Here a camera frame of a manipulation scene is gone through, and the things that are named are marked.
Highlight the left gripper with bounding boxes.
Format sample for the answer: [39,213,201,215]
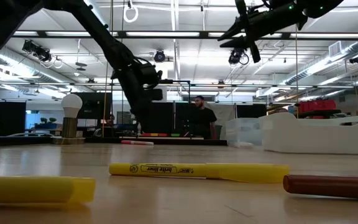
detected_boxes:
[113,58,163,131]

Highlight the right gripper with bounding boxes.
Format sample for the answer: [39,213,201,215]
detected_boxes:
[218,0,307,63]

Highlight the orange dry-erase marker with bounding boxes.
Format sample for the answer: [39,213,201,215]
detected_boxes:
[121,139,155,146]

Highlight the black ceiling spotlight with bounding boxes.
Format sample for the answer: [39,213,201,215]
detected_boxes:
[227,46,250,66]
[22,39,53,63]
[153,49,167,63]

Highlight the black overhead crossbar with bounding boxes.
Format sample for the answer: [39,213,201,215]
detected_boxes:
[0,29,358,40]

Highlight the black monitor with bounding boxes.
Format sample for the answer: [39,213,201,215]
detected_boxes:
[73,91,113,121]

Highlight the person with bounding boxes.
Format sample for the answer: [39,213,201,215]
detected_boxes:
[187,95,219,140]

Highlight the yellow BIC brite liner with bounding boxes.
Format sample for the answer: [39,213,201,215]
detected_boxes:
[109,162,290,184]

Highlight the white bulb brass lamp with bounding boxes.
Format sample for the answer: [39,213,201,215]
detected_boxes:
[52,93,86,144]

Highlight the white hanging sheet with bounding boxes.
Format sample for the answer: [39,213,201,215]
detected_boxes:
[209,101,236,138]

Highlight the white ceiling vent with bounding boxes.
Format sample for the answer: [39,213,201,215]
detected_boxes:
[328,40,343,57]

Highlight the clear plastic bin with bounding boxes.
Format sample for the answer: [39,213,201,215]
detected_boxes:
[225,117,264,148]

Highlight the red storage bins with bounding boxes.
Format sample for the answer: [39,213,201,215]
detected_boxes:
[297,99,337,114]

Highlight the white plastic bin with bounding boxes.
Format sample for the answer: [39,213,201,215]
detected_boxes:
[258,111,358,156]

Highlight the slim yellow highlighter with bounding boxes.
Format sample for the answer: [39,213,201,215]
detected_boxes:
[0,175,96,205]

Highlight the brown dry-erase marker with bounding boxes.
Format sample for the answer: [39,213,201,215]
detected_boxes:
[282,174,358,202]

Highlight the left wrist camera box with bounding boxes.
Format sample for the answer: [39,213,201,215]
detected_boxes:
[149,88,164,101]

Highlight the black stand frame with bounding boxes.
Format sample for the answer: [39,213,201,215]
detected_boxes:
[158,79,191,138]

